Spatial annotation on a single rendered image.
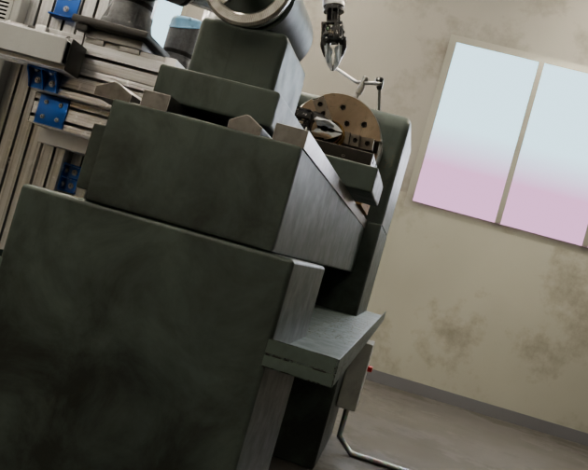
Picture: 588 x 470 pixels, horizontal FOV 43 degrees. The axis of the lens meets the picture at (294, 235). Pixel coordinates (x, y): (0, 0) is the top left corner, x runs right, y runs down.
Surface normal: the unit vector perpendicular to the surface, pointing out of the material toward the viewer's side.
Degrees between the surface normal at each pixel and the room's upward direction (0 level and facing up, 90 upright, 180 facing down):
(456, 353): 90
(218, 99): 90
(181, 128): 90
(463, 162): 90
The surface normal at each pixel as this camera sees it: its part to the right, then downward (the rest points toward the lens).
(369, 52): -0.11, -0.06
